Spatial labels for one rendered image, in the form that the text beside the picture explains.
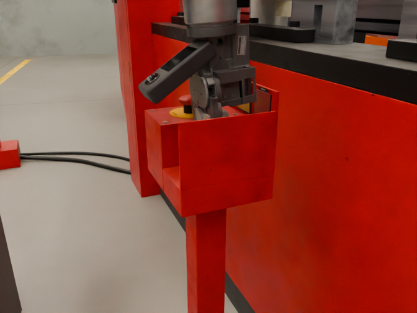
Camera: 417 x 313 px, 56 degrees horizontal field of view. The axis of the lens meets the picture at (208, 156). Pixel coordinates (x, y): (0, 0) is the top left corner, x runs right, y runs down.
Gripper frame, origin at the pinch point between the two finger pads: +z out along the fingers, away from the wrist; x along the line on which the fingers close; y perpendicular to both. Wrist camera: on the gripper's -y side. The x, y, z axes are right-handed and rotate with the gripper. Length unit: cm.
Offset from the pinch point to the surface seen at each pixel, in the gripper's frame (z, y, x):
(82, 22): 18, 58, 757
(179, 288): 74, 5, 55
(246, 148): -2.1, 4.4, -4.9
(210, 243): 18.3, -0.3, 2.1
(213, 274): 25.5, -0.3, 2.1
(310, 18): -16.2, 39.0, 26.7
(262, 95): -8.7, 9.5, -1.4
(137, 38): -6, 20, 128
